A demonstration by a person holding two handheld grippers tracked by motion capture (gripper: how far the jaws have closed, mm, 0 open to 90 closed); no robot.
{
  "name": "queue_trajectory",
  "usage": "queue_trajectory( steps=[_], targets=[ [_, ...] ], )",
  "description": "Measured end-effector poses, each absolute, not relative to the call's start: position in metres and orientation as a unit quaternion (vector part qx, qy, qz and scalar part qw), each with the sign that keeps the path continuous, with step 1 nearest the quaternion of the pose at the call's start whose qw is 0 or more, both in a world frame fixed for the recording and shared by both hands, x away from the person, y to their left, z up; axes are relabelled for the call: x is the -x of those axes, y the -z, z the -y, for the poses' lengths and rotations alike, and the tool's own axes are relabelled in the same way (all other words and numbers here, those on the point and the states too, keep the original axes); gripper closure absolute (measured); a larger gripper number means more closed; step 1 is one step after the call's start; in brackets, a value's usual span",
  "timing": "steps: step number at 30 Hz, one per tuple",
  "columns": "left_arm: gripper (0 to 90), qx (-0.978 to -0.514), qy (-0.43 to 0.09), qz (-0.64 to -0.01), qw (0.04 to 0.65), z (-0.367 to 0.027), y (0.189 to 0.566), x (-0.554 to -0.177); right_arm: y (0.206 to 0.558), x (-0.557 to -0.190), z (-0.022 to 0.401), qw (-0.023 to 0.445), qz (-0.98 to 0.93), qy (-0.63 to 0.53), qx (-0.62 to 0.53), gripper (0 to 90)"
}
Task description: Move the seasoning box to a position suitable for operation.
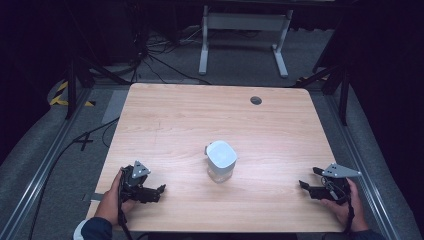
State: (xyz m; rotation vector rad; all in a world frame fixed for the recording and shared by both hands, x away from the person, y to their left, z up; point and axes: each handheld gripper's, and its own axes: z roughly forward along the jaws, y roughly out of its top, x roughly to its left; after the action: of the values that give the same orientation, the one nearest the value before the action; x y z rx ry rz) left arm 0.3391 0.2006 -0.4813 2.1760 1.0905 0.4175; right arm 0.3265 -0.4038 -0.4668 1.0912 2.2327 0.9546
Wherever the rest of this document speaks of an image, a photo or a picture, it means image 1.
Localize left hand-held gripper black cable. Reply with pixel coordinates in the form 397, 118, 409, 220
116, 169, 135, 240

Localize person's left hand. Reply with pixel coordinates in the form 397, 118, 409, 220
94, 168, 137, 226

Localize long black floor cable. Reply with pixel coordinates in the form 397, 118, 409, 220
27, 117, 120, 240

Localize clear jar with white lid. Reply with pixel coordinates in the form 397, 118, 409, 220
203, 140, 239, 184

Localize yellow black floor tape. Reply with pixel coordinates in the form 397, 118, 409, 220
49, 81, 97, 108

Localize grey floor tape strip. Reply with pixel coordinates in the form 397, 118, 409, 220
82, 192, 105, 202

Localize hand-held gripper black cable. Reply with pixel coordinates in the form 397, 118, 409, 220
342, 194, 356, 234
116, 169, 135, 240

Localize aluminium floor rail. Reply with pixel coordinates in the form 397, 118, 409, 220
0, 87, 93, 240
324, 94, 396, 240

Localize person's right hand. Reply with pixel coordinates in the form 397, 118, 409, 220
320, 177, 370, 233

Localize black metal stand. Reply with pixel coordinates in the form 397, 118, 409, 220
64, 54, 132, 121
294, 63, 352, 127

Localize grey metal table frame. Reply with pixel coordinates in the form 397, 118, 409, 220
198, 4, 295, 80

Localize bundle of black cables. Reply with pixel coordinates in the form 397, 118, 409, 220
128, 19, 213, 86

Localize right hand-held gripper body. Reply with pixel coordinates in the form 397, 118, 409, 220
309, 162, 362, 205

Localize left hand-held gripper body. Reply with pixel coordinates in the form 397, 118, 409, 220
119, 160, 158, 204

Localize right hand-held gripper black cable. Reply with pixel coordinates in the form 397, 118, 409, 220
342, 194, 356, 234

